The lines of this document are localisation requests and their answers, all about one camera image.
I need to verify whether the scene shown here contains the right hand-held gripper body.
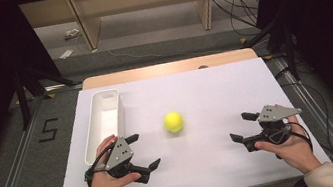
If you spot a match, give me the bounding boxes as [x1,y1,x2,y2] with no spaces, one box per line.
[239,99,308,155]

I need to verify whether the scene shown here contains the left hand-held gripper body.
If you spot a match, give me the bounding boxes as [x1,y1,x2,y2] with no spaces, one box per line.
[100,134,143,182]

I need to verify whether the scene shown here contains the white plastic bin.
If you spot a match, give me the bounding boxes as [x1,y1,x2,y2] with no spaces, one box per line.
[74,87,132,167]

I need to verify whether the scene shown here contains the yellow tennis ball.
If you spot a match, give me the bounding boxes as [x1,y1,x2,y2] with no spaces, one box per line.
[162,109,186,135]

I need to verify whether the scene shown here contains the person's left hand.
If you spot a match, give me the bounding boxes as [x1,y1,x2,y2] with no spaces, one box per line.
[77,131,144,187]

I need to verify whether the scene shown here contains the person's right hand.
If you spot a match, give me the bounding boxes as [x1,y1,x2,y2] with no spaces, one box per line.
[250,112,324,182]

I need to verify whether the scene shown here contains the white board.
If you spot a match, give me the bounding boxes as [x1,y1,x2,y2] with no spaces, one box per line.
[37,49,333,187]

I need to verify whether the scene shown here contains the black metal stand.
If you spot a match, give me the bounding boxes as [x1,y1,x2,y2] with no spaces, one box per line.
[240,9,302,89]
[10,59,84,131]

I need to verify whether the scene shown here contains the wooden table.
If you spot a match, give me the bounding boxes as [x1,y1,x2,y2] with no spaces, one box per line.
[79,46,260,91]

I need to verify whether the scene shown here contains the white paper floor scrap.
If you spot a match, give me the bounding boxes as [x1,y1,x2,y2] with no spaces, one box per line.
[57,47,76,61]

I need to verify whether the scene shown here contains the small grey floor litter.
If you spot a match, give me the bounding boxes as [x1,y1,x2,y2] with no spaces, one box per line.
[62,27,83,42]

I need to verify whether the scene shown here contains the wooden shelf unit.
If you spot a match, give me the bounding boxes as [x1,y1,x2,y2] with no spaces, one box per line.
[17,0,275,61]

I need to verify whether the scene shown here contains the thin black floor cable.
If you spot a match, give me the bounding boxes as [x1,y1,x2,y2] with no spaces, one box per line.
[280,62,333,155]

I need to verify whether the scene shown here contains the white floor cable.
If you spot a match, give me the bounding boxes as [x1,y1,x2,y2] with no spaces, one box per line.
[106,31,227,71]

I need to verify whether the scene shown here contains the bundle of black hanging cables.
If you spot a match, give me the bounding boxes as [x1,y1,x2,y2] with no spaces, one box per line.
[211,0,267,43]

